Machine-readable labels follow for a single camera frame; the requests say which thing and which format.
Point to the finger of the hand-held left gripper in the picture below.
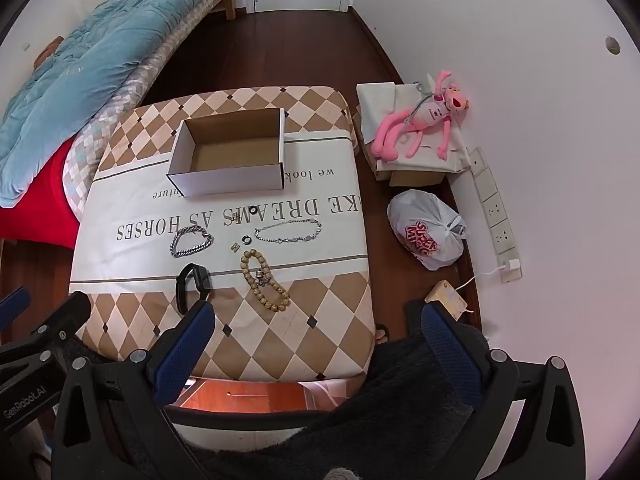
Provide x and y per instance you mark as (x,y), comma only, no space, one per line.
(60,325)
(14,307)

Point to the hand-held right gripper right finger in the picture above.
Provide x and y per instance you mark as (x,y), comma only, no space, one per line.
(450,355)

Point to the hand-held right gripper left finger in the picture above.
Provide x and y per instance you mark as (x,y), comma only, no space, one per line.
(185,355)

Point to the black wrist band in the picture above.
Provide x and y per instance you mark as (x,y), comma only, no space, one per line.
(180,290)

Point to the light wooden block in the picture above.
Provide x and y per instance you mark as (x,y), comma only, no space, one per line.
(445,297)

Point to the red blanket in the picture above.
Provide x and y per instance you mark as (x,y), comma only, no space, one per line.
(35,220)

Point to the white charger plug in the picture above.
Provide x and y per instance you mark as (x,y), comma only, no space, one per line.
(511,270)

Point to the white plastic bag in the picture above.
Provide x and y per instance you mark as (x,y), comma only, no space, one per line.
(425,230)

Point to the diamond pattern printed tablecloth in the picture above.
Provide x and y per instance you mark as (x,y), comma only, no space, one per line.
(150,210)

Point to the white power strip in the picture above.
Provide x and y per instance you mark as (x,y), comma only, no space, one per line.
(495,210)

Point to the grey knit cloth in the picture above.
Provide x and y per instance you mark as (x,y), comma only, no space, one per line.
(342,474)

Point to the small brown cardboard box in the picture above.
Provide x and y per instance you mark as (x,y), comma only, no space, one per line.
(415,177)

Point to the pink plush toy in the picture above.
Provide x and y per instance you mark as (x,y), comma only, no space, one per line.
(430,112)

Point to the brown wooden headboard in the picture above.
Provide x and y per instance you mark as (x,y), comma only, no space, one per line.
(49,52)

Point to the blue quilt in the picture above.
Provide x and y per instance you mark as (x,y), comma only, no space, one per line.
(100,60)

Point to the wooden bed leg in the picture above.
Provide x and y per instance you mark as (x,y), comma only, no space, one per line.
(229,2)

